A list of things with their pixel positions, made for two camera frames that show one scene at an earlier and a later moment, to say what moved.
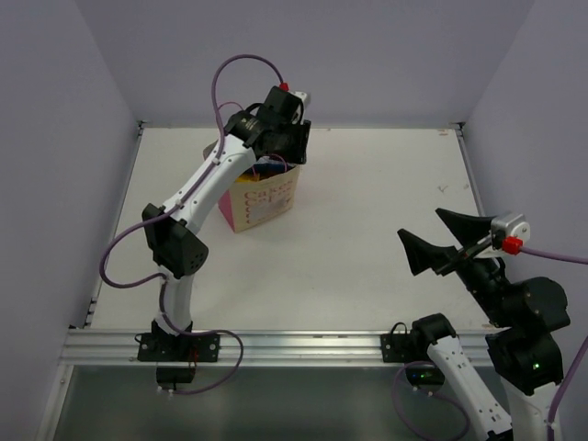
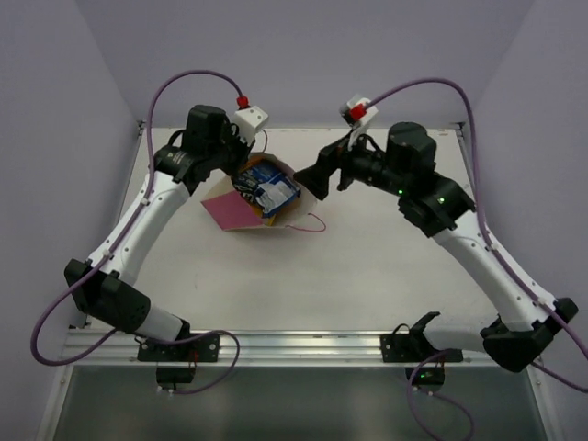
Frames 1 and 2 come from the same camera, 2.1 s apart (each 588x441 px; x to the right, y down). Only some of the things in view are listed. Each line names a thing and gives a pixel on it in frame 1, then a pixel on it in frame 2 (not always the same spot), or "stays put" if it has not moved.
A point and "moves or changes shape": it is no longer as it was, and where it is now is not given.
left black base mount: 162,347 stays put
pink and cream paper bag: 251,201 moves or changes shape
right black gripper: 423,254 to 316,178
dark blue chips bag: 267,165 moves or changes shape
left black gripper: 298,141 to 234,156
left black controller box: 175,374 stays put
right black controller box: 424,375 stays put
